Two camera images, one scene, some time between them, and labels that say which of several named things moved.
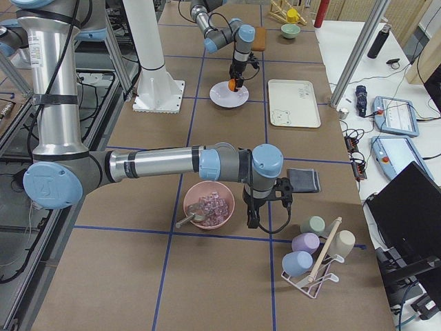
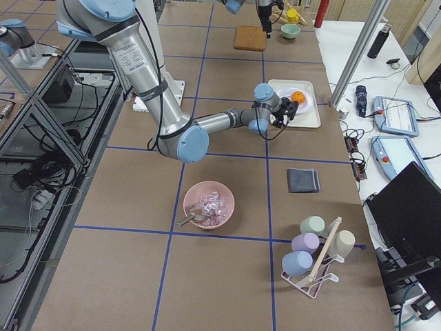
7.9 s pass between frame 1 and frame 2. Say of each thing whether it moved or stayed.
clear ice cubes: stayed
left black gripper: moved
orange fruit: moved
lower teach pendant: stayed
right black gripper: moved
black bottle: stayed
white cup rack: stayed
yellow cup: stayed
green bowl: stayed
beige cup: stayed
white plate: moved
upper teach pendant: stayed
